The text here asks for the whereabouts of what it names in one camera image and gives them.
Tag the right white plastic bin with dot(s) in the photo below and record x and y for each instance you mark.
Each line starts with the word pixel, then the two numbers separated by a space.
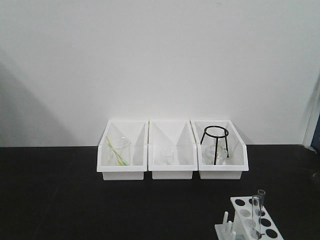
pixel 238 157

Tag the white test tube rack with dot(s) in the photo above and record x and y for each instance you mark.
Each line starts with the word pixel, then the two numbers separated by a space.
pixel 241 226

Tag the blue grey pegboard drying rack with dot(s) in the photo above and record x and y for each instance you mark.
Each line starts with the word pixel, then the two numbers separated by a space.
pixel 315 142

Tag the glass flask in bin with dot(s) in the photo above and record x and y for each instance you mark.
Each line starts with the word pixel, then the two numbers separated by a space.
pixel 211 157

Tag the large glass beaker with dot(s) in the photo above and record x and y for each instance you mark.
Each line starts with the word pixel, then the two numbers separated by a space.
pixel 123 146

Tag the small glass beaker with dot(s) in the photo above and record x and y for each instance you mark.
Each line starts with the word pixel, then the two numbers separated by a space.
pixel 167 156

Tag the black wire tripod stand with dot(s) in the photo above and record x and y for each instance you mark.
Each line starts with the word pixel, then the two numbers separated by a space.
pixel 215 135

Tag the clear glass test tube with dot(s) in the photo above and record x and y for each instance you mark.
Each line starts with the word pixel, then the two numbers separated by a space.
pixel 261 193
pixel 256 211

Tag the yellow green stirring rod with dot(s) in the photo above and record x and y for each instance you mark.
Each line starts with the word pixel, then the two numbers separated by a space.
pixel 119 159

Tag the middle white plastic bin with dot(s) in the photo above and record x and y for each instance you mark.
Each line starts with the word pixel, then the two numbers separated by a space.
pixel 177 135

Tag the left white plastic bin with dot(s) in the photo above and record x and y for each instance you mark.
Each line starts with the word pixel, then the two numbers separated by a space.
pixel 137 132

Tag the white plastic bin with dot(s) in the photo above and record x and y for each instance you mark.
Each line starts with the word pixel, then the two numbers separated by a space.
pixel 137 132
pixel 238 157
pixel 177 135

